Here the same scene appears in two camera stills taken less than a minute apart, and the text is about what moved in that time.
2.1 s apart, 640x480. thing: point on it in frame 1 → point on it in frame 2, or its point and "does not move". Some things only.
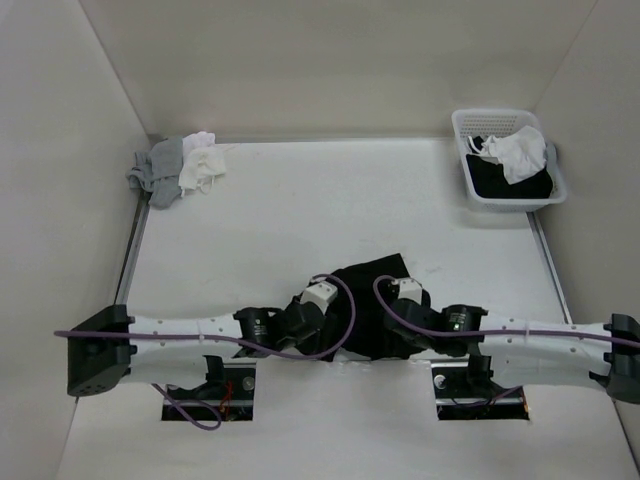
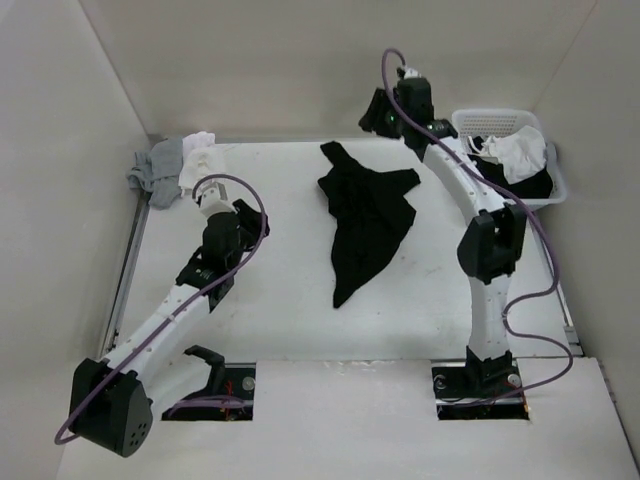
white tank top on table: [202, 161] does not move
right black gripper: [395, 342] → [379, 103]
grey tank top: [158, 171] does not move
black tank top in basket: [491, 180] does not move
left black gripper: [314, 344] → [251, 220]
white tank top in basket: [520, 153] does not move
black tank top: [368, 334] → [368, 216]
